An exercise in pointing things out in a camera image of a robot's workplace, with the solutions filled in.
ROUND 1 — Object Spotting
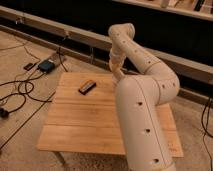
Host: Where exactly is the small black device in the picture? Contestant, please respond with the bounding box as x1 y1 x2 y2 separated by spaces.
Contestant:
23 63 37 71

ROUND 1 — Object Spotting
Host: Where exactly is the blue power adapter box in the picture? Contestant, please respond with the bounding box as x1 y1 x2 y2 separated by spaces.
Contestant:
38 60 55 73

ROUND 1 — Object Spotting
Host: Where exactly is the black plug on floor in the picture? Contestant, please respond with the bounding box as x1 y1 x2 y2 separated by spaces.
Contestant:
0 107 9 118

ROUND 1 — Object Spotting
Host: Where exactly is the black floor cable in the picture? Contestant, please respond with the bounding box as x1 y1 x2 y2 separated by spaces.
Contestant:
0 71 57 151

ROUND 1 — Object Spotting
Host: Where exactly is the black and white sponge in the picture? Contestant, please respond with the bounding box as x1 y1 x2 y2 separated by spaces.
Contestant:
78 80 96 95

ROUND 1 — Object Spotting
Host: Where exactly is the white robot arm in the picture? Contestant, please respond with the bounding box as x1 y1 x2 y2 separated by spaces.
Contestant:
108 23 180 171

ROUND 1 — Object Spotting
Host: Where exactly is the wooden table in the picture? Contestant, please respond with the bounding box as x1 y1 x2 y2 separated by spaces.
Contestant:
35 72 185 158

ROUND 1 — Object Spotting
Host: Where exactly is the black cable at right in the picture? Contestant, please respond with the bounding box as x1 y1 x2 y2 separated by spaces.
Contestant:
200 96 213 171

